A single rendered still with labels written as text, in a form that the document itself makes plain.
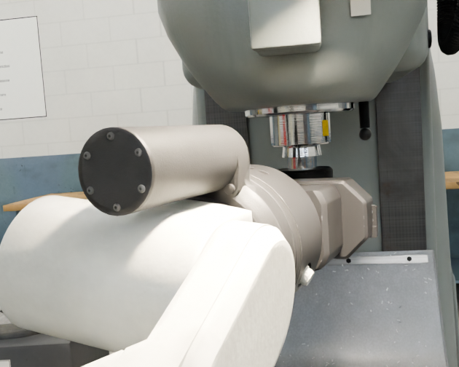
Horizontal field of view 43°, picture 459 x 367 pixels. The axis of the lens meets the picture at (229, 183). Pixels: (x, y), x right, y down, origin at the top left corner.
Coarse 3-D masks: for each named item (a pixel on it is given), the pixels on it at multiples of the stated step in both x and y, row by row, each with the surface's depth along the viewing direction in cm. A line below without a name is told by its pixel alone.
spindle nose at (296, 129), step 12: (276, 120) 45; (288, 120) 44; (300, 120) 44; (312, 120) 44; (276, 132) 45; (288, 132) 44; (300, 132) 44; (312, 132) 44; (276, 144) 45; (288, 144) 44; (300, 144) 44; (312, 144) 44
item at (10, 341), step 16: (0, 320) 48; (0, 336) 48; (16, 336) 48; (32, 336) 48; (48, 336) 48; (0, 352) 46; (16, 352) 46; (32, 352) 46; (48, 352) 46; (64, 352) 46; (80, 352) 48; (96, 352) 53
